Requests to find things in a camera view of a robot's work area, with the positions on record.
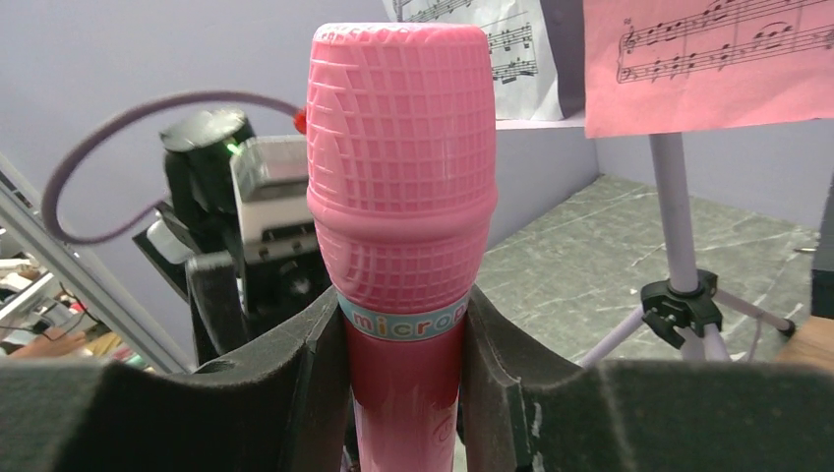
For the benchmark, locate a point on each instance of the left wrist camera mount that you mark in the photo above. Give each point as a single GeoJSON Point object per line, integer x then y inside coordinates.
{"type": "Point", "coordinates": [270, 181]}

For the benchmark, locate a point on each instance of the pink sheet music page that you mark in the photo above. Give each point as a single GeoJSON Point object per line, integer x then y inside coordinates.
{"type": "Point", "coordinates": [679, 66]}

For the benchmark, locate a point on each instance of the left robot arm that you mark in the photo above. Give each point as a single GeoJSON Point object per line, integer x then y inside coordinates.
{"type": "Point", "coordinates": [199, 215]}

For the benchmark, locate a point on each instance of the white sheet music page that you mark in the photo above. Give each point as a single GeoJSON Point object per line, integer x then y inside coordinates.
{"type": "Point", "coordinates": [524, 71]}

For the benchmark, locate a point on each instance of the wooden board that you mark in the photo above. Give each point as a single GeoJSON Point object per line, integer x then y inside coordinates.
{"type": "Point", "coordinates": [812, 345]}

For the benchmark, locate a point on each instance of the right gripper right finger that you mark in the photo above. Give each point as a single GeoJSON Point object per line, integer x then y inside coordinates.
{"type": "Point", "coordinates": [525, 408]}

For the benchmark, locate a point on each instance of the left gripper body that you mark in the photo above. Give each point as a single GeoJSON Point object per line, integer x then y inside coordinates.
{"type": "Point", "coordinates": [232, 303]}

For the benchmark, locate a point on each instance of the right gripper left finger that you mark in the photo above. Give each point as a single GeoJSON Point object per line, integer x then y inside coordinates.
{"type": "Point", "coordinates": [274, 404]}

